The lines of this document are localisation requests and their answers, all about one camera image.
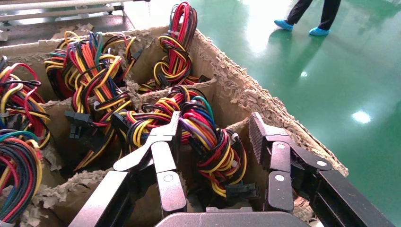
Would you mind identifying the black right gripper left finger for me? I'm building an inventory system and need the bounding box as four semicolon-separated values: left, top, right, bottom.
68;111;189;227

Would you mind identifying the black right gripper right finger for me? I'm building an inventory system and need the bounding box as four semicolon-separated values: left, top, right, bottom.
249;112;396;227

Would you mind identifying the power supply with wire bundle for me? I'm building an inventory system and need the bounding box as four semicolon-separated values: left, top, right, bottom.
125;85;260;200

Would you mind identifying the brown cardboard divider box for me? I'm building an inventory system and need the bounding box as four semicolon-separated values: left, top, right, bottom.
0;25;349;227

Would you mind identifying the person in black trousers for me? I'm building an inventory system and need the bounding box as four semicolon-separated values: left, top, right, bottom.
274;0;342;36

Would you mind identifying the wire harness bundle upper left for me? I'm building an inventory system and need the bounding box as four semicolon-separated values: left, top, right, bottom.
44;30;142;172

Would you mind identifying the wire harness bundle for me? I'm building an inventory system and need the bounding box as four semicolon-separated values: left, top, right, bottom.
0;130;44;225
44;30;142;172
139;1;211;94

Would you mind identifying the wire harness bundle top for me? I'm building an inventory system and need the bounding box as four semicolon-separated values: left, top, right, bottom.
139;1;211;94

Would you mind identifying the wire harness bundle lower left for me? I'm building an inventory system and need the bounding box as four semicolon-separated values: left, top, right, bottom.
0;130;44;225

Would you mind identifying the wire harness bundle left edge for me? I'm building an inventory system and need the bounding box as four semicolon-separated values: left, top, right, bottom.
0;55;52;149

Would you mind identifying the white metal frame rack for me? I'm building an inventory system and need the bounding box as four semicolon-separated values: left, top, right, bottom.
0;0;151;23

